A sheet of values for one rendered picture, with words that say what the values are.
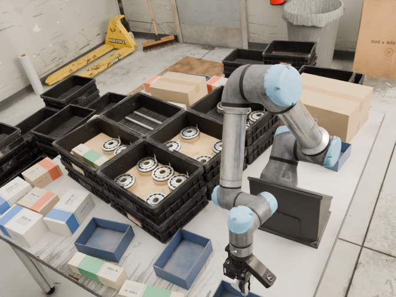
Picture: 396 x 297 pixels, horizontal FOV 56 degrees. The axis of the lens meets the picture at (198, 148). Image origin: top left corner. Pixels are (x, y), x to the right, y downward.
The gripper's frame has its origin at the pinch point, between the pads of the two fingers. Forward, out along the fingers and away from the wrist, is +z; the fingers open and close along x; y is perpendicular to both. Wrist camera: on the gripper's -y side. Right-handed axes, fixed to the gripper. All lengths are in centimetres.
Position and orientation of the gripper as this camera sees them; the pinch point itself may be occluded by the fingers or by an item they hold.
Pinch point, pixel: (247, 293)
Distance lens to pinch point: 136.4
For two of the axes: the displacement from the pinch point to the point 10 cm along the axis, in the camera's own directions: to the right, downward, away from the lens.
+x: -5.5, 4.8, -6.8
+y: -8.3, -2.4, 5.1
